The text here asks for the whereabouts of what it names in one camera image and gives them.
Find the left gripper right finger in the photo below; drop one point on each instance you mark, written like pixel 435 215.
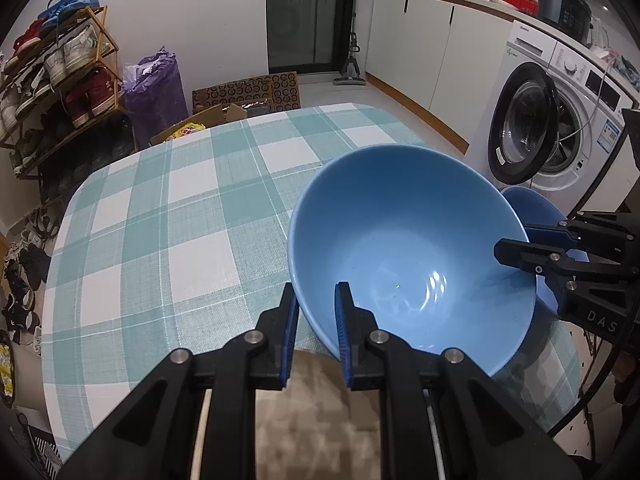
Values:
pixel 441 416

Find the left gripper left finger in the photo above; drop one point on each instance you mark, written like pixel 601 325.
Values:
pixel 194 415

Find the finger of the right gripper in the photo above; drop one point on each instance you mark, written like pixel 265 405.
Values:
pixel 555 236
pixel 551 262

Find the dark blue bowl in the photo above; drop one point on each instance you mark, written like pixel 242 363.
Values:
pixel 539 218

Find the light blue bowl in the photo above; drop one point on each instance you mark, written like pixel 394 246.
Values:
pixel 412 231

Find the cream plate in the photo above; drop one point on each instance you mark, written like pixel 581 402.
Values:
pixel 315 428

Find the white kitchen cabinets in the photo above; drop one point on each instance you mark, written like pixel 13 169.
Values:
pixel 438 58

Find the white washing machine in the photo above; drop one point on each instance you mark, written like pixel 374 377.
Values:
pixel 553 122

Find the black white patterned rug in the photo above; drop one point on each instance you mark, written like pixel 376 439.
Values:
pixel 44 448

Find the white trash bin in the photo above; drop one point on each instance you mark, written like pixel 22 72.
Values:
pixel 27 379

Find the teal checked tablecloth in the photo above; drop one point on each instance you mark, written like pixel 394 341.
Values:
pixel 183 244

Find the black pressure cooker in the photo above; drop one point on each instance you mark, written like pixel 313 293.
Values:
pixel 571 17

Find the upright vacuum cleaner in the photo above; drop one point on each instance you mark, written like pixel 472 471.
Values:
pixel 350 75

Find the patterned cardboard box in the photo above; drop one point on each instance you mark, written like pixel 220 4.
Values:
pixel 279 91

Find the yellow snack bag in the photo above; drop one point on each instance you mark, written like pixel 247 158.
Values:
pixel 186 130

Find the open brown cardboard box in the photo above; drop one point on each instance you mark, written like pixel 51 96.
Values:
pixel 211 117

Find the purple plastic bag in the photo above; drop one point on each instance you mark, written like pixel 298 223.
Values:
pixel 154 95

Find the black glass door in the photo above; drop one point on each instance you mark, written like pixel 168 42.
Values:
pixel 308 36

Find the wooden shoe rack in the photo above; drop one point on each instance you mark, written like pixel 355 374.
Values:
pixel 63 108

